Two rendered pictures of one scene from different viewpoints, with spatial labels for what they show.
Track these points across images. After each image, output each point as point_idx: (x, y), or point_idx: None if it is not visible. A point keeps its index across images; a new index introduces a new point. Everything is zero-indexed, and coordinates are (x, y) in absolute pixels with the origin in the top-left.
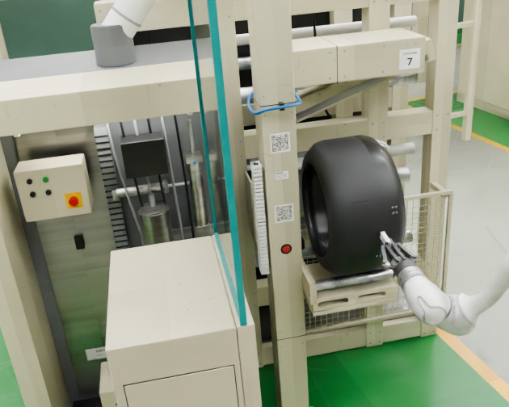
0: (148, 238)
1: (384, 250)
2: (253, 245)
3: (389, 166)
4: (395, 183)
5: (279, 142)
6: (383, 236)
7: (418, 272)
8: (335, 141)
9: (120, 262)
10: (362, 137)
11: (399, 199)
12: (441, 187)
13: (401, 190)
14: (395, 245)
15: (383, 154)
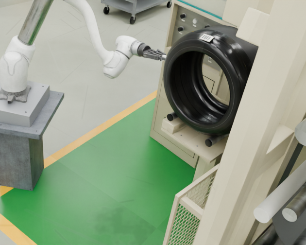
0: None
1: (162, 52)
2: (297, 158)
3: (187, 34)
4: (177, 40)
5: None
6: None
7: (136, 42)
8: (235, 30)
9: None
10: (223, 35)
11: (171, 47)
12: (192, 205)
13: (173, 48)
14: (158, 55)
15: (196, 32)
